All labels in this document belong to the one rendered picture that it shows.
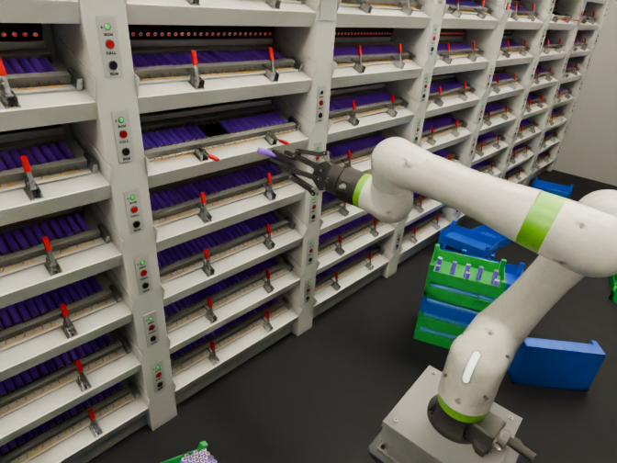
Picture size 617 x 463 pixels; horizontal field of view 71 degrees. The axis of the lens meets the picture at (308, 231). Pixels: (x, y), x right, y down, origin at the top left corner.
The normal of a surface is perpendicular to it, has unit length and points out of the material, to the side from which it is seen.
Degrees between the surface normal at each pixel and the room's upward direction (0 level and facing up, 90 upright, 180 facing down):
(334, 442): 0
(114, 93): 90
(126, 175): 90
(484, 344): 3
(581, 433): 0
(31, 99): 22
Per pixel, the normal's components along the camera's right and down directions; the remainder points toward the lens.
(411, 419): 0.08, -0.88
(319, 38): 0.72, 0.36
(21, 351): 0.32, -0.69
